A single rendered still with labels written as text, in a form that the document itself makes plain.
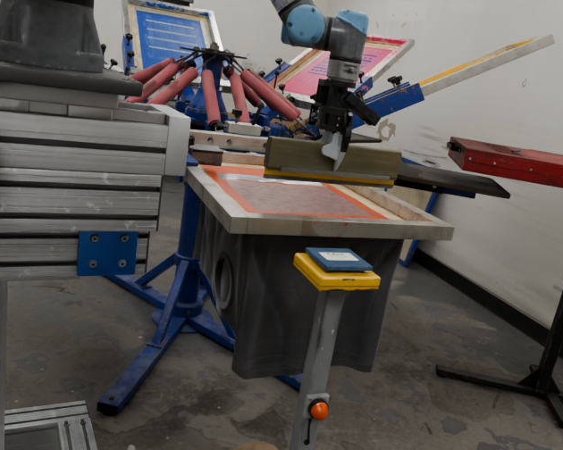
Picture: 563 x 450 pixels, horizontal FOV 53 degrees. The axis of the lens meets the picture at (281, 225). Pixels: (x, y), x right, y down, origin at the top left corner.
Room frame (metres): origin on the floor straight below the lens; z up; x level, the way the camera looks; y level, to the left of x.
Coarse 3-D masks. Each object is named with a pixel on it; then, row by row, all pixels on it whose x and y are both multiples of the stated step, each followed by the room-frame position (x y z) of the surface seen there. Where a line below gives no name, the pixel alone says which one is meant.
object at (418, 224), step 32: (224, 160) 1.89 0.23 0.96; (256, 160) 1.93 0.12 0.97; (384, 192) 1.65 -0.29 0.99; (224, 224) 1.16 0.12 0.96; (256, 224) 1.15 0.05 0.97; (288, 224) 1.18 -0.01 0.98; (320, 224) 1.21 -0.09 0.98; (352, 224) 1.24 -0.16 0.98; (384, 224) 1.27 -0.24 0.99; (416, 224) 1.31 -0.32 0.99; (448, 224) 1.37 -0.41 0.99
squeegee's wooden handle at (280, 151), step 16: (272, 144) 1.29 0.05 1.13; (288, 144) 1.30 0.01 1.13; (304, 144) 1.32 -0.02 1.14; (320, 144) 1.34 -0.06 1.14; (272, 160) 1.29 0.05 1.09; (288, 160) 1.31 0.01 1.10; (304, 160) 1.32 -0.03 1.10; (320, 160) 1.34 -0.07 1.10; (352, 160) 1.37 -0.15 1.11; (368, 160) 1.39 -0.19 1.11; (384, 160) 1.41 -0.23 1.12; (400, 160) 1.43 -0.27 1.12
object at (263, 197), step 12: (204, 168) 1.74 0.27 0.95; (216, 168) 1.77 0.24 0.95; (228, 168) 1.80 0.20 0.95; (240, 168) 1.84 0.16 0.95; (252, 168) 1.87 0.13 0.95; (216, 180) 1.59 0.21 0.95; (228, 180) 1.62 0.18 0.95; (240, 180) 1.64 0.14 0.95; (228, 192) 1.47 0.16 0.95; (240, 192) 1.50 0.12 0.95; (252, 192) 1.52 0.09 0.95; (264, 192) 1.54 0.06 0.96; (276, 192) 1.57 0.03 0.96; (288, 192) 1.59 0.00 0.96; (240, 204) 1.36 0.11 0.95; (252, 204) 1.38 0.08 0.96; (264, 204) 1.40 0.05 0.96; (276, 204) 1.42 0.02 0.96; (288, 204) 1.44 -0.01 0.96; (300, 204) 1.46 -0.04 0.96
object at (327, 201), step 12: (300, 192) 1.62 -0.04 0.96; (312, 192) 1.64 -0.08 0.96; (324, 192) 1.67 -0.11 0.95; (336, 192) 1.70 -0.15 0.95; (312, 204) 1.49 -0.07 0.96; (324, 204) 1.51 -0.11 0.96; (336, 204) 1.53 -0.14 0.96; (348, 204) 1.56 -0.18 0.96; (360, 204) 1.58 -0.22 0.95; (336, 216) 1.40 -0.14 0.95; (348, 216) 1.42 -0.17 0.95; (360, 216) 1.44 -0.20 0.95; (372, 216) 1.47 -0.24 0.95; (384, 216) 1.49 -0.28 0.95
